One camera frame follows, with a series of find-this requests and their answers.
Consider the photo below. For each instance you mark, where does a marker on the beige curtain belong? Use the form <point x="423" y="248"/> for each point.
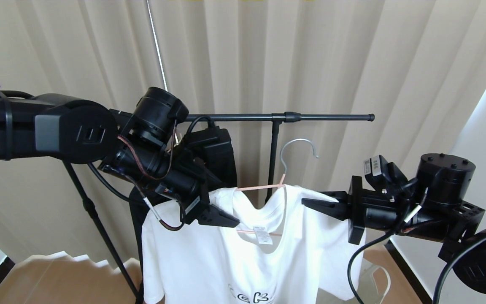
<point x="310" y="55"/>

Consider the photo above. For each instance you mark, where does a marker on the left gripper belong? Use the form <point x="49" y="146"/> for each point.
<point x="184" y="185"/>

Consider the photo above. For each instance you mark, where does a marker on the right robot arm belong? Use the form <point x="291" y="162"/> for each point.
<point x="445" y="181"/>

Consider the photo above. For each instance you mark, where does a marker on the black shorts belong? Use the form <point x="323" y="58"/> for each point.
<point x="135" y="219"/>

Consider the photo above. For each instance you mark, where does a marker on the white garment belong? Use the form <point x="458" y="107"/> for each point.
<point x="209" y="253"/>

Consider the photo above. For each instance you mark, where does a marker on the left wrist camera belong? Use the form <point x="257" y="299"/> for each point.
<point x="211" y="150"/>

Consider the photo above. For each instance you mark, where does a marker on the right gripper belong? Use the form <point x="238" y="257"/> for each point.
<point x="373" y="209"/>

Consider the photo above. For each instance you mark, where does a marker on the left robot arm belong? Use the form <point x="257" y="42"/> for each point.
<point x="36" y="126"/>

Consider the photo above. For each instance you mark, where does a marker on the pink clothes hanger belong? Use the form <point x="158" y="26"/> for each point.
<point x="283" y="164"/>

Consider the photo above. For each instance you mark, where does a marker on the white laundry basket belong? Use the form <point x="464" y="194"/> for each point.
<point x="380" y="278"/>

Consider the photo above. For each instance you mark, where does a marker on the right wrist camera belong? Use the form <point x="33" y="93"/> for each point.
<point x="382" y="171"/>

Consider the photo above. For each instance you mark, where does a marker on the black clothes rack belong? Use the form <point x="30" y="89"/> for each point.
<point x="319" y="117"/>

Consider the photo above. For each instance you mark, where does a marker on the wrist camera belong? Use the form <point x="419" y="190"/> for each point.
<point x="211" y="150"/>
<point x="382" y="171"/>

